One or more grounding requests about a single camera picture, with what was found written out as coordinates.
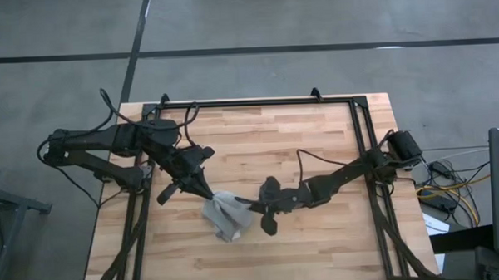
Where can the black power adapter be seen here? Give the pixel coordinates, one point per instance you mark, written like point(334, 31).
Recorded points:
point(441, 202)
point(439, 168)

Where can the white paper sheet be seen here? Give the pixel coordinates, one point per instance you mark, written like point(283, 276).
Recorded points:
point(435, 225)

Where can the white handwritten paper tag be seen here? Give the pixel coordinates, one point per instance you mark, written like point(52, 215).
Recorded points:
point(236, 236)

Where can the black aluminium table frame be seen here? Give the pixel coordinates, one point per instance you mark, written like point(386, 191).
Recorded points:
point(248, 102)

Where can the grey metal cart frame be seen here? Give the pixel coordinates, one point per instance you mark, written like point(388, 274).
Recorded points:
point(10, 206)

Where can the grey microfiber towel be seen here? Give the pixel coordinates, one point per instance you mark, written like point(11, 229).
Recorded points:
point(229, 217)

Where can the black crossbar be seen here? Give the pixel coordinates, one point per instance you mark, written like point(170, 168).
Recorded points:
point(461, 238)

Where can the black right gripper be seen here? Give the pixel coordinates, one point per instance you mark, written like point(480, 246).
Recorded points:
point(289, 199)

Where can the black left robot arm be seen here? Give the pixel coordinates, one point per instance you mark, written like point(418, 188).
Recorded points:
point(99, 139)

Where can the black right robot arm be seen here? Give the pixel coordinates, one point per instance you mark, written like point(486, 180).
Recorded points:
point(346, 172)

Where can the dark box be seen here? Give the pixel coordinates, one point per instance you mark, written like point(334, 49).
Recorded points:
point(497, 264)

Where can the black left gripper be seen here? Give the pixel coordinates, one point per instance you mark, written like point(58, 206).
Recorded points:
point(184, 165)

